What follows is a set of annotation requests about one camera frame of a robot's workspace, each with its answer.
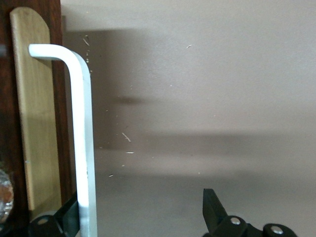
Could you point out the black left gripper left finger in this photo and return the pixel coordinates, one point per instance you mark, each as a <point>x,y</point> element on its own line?
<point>69,219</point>

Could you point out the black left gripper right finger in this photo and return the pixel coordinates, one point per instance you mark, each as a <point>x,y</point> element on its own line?
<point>212,209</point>

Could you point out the light wooden drawer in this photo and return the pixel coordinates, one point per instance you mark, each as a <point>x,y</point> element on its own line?
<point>7,111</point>

